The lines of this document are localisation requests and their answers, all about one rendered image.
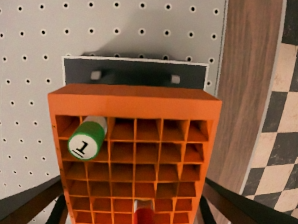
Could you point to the orange tube rack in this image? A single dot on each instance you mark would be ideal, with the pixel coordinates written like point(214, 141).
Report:
point(162, 116)

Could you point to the red vial with white cap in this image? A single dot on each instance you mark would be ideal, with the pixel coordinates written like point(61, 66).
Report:
point(144, 211)

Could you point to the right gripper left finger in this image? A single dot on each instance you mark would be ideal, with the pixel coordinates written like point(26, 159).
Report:
point(22, 207)

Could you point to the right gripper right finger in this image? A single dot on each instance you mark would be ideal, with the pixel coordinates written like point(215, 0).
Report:
point(236, 208)

